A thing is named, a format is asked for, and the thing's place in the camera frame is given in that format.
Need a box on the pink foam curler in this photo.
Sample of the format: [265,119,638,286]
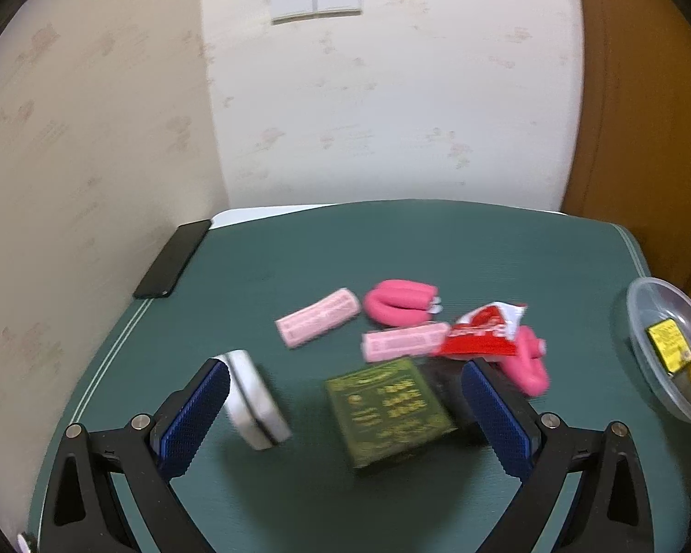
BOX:
[495,325,551,398]
[363,279,444,327]

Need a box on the white metal tin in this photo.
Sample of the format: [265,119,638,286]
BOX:
[216,349,293,451]

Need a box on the red and white packet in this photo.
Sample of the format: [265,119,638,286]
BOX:
[432,301,529,365]

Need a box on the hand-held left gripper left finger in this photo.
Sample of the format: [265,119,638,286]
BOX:
[43,357,232,553]

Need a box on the black smartphone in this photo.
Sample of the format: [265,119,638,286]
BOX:
[133,219,213,300]

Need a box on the green mat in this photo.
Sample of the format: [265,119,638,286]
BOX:
[26,199,651,553]

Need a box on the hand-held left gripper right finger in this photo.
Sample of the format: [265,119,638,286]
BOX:
[461,357,663,553]

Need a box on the pink hair roller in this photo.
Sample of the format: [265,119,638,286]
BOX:
[361,323,453,364]
[275,287,362,351]

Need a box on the green box with gold print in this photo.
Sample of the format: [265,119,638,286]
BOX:
[324,357,458,470]

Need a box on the clear plastic bowl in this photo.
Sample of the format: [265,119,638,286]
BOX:
[626,277,691,424]

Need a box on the wooden door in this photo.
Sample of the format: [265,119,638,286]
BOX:
[560,0,691,315]

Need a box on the yellow label box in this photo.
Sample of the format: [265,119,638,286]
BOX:
[646,321,691,388]

